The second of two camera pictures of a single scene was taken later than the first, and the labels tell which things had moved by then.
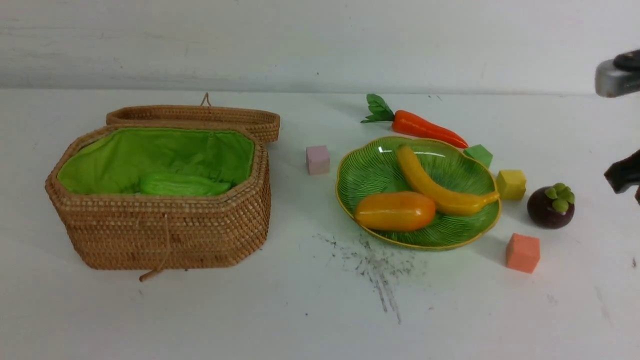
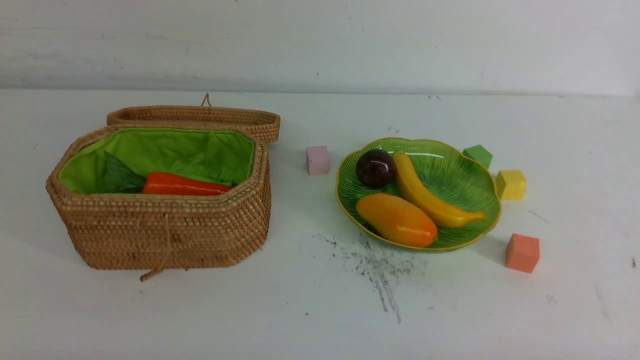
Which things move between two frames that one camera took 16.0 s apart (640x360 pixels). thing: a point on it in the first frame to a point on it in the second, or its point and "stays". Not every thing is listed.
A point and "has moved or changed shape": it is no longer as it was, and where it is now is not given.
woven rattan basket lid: [265, 123] stays
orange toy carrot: [404, 122] to [163, 183]
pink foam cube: [318, 160] stays
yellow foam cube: [511, 184] stays
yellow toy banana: [447, 201] to [433, 210]
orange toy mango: [394, 211] has moved or changed shape
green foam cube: [480, 153] stays
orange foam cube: [523, 253] stays
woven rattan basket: [155, 197] stays
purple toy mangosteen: [551, 207] to [374, 167]
